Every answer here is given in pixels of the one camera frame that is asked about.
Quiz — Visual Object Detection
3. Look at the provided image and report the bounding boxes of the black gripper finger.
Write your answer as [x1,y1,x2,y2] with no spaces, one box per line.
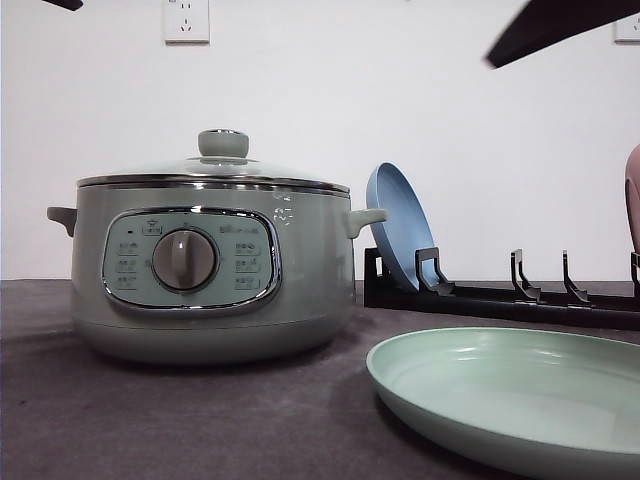
[42,0,84,11]
[485,0,640,69]

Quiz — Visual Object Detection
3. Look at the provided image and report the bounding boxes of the glass steamer lid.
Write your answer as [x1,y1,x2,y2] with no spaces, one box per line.
[77,128,350,199]

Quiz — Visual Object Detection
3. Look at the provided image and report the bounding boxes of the green plate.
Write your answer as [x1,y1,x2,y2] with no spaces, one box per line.
[366,326,640,480]

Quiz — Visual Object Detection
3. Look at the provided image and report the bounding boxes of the pink plate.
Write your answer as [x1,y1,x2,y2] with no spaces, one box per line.
[624,143,640,253]

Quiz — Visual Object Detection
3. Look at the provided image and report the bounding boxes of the blue plate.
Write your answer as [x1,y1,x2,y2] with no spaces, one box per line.
[364,162,438,290]

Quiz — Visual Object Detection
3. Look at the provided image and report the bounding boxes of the green electric steamer pot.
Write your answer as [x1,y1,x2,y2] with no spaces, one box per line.
[47,172,388,365]

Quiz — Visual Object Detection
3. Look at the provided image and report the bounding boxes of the black dish rack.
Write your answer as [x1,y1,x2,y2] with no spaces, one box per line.
[364,247,640,331]

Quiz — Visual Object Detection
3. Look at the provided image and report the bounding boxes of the grey table cloth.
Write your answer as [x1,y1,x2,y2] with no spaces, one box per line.
[0,279,640,480]

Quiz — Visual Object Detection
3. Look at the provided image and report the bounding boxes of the white wall socket right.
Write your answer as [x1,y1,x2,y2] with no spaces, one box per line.
[615,12,640,46]

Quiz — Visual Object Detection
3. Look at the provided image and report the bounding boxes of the white wall socket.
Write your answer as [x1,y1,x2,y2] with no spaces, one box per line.
[164,0,211,45]
[615,12,640,46]

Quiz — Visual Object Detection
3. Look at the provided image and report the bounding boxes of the white wall socket left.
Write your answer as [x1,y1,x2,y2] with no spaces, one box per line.
[164,0,211,45]

